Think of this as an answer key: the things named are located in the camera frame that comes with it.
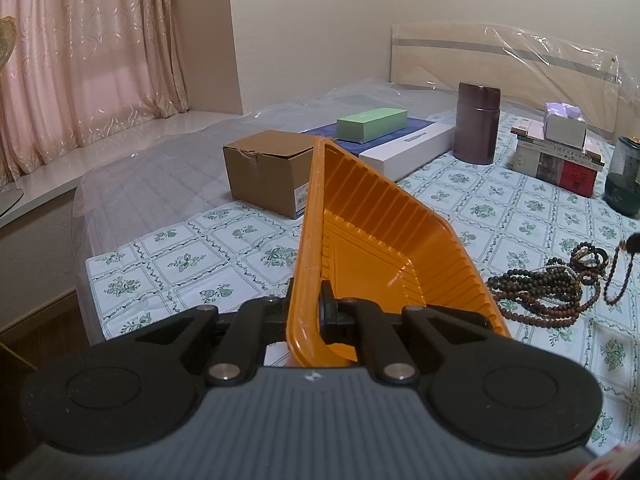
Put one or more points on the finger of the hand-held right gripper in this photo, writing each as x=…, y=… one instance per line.
x=634, y=244

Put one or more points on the white tissue box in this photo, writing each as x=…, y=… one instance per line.
x=565, y=127

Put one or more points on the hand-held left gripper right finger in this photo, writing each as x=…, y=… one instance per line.
x=327, y=305

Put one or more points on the white window sill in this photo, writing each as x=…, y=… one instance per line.
x=125, y=137

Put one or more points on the red and white cloth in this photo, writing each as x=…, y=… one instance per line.
x=615, y=462

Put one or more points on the brown cardboard box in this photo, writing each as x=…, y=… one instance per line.
x=265, y=175

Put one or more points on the dark blue flat box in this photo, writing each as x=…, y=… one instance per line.
x=425, y=125

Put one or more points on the beige wooden headboard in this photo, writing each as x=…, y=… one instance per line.
x=450, y=60

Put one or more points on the brown cylindrical canister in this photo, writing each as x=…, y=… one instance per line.
x=475, y=125

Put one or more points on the long white box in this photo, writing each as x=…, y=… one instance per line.
x=410, y=155

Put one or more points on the pink curtain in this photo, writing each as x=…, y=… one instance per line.
x=90, y=60

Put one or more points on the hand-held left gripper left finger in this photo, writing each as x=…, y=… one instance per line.
x=272, y=319

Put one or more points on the thick red and grey book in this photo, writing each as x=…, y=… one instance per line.
x=575, y=177

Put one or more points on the thin pale books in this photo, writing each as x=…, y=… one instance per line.
x=530, y=132

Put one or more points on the orange plastic tray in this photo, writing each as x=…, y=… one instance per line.
x=380, y=220

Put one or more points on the dark green glass jar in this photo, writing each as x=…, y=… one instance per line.
x=622, y=180

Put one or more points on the green rectangular box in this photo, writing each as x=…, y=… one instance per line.
x=370, y=125

